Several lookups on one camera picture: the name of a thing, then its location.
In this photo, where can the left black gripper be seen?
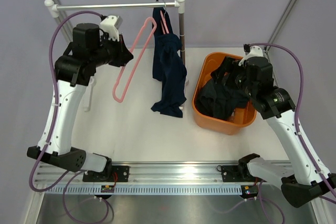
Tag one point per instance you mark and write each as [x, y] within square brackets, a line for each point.
[123, 55]

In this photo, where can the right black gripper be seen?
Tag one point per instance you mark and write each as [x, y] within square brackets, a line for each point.
[230, 65]

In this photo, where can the dark green shorts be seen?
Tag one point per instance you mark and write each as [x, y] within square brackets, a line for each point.
[217, 100]

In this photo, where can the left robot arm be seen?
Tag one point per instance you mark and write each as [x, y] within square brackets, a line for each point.
[92, 46]

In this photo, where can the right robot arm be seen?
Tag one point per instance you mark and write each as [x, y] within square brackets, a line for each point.
[309, 178]

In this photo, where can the navy blue shorts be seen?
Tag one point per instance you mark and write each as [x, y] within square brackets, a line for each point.
[168, 68]

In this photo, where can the pink hanger with navy shorts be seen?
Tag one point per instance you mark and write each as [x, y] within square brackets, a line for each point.
[163, 20]

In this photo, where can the orange plastic basket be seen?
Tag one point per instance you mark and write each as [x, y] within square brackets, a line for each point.
[240, 119]

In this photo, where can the metal clothes rack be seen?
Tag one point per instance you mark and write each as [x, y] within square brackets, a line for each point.
[55, 9]

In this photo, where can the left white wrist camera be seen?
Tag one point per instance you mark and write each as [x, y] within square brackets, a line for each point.
[111, 25]

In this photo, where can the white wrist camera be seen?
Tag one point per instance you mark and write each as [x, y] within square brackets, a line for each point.
[250, 51]
[111, 25]

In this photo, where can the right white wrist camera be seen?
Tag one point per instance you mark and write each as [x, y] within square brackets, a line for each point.
[250, 51]

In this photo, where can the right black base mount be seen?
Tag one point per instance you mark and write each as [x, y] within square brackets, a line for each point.
[231, 173]

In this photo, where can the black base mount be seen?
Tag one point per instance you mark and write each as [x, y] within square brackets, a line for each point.
[114, 173]
[231, 173]

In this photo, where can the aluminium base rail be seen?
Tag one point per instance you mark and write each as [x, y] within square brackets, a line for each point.
[153, 173]

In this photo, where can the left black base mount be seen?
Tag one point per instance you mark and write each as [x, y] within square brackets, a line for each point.
[114, 173]

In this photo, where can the white slotted cable duct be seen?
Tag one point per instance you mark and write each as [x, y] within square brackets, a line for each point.
[124, 189]

